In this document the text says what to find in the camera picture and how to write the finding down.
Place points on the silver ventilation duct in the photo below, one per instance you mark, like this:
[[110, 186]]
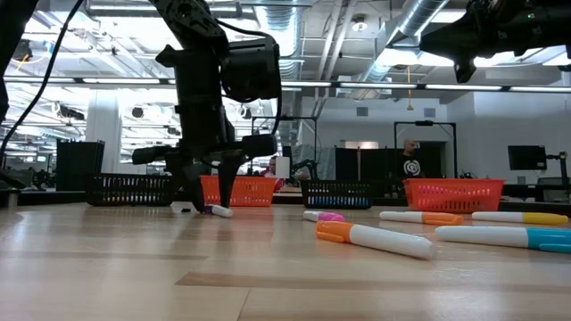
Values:
[[415, 18], [278, 22]]

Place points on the white building column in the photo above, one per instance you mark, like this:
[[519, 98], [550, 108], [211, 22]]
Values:
[[103, 129]]

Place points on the long ceiling light strip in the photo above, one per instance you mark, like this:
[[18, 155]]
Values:
[[379, 85]]

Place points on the yellow ceiling pendant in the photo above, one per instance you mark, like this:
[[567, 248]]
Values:
[[409, 104]]

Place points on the black plastic basket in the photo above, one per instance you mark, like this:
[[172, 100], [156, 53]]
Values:
[[131, 191], [334, 196]]

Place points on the person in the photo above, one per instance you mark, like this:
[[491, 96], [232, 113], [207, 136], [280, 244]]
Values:
[[408, 167], [272, 168]]

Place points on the black monitor on arm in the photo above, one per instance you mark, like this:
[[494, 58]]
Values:
[[527, 157]]

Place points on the pink cap white marker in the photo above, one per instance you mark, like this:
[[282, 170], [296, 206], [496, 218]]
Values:
[[323, 216]]

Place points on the dark partition wall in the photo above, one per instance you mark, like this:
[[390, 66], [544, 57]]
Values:
[[366, 162]]

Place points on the orange plastic basket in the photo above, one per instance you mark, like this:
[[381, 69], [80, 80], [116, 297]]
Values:
[[254, 191], [452, 196]]

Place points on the purple cap white marker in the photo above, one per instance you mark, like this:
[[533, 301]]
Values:
[[220, 210]]

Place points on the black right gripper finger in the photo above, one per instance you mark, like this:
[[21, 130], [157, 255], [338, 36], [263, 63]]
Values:
[[465, 71], [439, 44]]

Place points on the thin yellow tip marker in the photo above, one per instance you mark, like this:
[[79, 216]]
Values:
[[517, 217]]

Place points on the white box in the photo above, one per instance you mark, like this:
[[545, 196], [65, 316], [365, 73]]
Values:
[[282, 167]]

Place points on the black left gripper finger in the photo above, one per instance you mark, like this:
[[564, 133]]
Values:
[[228, 183], [194, 187]]

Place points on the blue cap white marker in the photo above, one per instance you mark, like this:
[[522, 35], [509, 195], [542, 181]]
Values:
[[499, 236]]

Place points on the black rig frame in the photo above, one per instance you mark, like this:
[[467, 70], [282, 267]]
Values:
[[294, 118], [424, 123]]

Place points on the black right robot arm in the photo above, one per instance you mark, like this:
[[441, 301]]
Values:
[[548, 18]]

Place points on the orange cap white marker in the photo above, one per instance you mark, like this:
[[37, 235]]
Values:
[[374, 238], [419, 217]]

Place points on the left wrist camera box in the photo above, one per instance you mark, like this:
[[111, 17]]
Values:
[[252, 69]]

